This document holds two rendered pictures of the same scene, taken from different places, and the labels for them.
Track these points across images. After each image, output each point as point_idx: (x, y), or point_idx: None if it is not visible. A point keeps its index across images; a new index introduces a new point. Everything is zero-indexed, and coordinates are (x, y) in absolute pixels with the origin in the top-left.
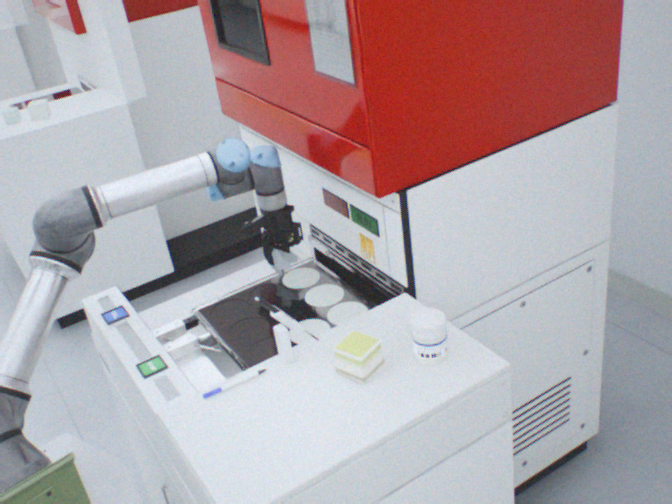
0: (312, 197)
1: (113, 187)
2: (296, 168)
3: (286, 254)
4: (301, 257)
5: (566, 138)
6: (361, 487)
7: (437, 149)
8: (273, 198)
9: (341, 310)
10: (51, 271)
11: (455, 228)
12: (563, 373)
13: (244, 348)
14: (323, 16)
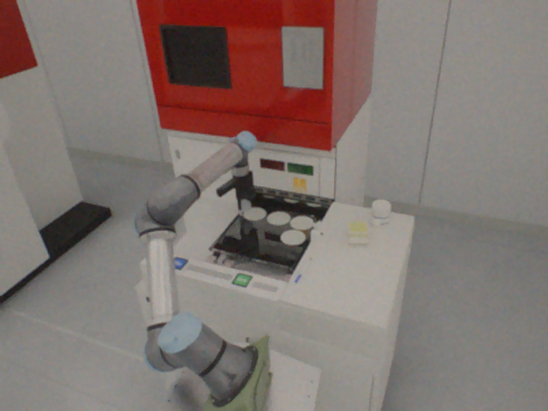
0: None
1: (199, 172)
2: None
3: None
4: (225, 207)
5: (363, 112)
6: (397, 294)
7: (342, 122)
8: (246, 168)
9: (297, 222)
10: (166, 239)
11: (343, 163)
12: None
13: (267, 256)
14: (300, 53)
